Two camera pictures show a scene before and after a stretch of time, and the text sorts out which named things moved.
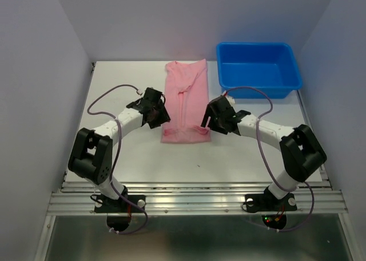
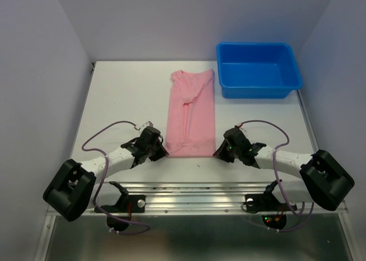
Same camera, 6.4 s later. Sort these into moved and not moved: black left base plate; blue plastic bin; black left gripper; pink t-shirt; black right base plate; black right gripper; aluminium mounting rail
Moved: black left gripper; black right gripper; pink t-shirt
Not moved: black left base plate; aluminium mounting rail; blue plastic bin; black right base plate
